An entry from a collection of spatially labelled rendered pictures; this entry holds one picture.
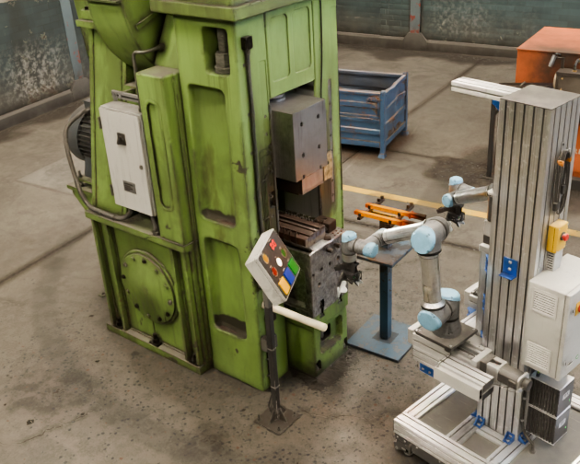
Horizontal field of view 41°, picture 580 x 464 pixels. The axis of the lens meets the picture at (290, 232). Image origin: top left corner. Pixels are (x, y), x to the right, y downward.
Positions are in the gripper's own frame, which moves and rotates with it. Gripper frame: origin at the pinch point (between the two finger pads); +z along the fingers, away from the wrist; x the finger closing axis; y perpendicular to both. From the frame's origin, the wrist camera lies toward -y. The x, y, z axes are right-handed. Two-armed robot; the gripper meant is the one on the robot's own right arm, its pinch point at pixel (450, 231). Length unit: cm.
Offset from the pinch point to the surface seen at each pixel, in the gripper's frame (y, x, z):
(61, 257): -321, -105, 93
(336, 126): -75, -18, -54
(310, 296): -46, -73, 31
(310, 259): -45, -73, 5
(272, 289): -20, -124, -9
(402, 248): -32.7, -4.2, 21.4
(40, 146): -586, 9, 93
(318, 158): -54, -55, -50
